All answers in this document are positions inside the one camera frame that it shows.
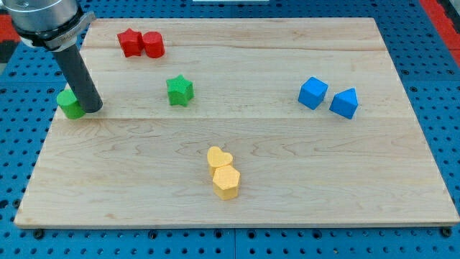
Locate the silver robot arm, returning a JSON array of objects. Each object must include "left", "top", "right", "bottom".
[{"left": 1, "top": 0, "right": 96, "bottom": 52}]

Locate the green star block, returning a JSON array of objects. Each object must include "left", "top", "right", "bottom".
[{"left": 166, "top": 74, "right": 194, "bottom": 106}]

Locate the red star block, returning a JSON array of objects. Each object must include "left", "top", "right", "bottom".
[{"left": 117, "top": 28, "right": 144, "bottom": 58}]

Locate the light wooden board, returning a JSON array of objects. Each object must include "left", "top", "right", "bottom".
[{"left": 14, "top": 18, "right": 459, "bottom": 229}]

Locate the yellow heart block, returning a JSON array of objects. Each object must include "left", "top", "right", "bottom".
[{"left": 207, "top": 146, "right": 234, "bottom": 177}]

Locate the yellow hexagon block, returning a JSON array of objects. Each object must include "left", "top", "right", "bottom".
[{"left": 213, "top": 165, "right": 241, "bottom": 200}]

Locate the blue cube block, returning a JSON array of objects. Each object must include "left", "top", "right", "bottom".
[{"left": 298, "top": 77, "right": 328, "bottom": 110}]

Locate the red cylinder block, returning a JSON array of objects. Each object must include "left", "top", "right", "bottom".
[{"left": 142, "top": 31, "right": 165, "bottom": 58}]

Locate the blue pentagon block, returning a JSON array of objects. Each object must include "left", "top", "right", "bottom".
[{"left": 329, "top": 88, "right": 359, "bottom": 119}]

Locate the green cylinder block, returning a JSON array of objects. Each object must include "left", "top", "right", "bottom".
[{"left": 57, "top": 89, "right": 86, "bottom": 119}]

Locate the dark grey cylindrical pointer rod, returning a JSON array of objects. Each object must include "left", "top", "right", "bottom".
[{"left": 52, "top": 45, "right": 103, "bottom": 113}]

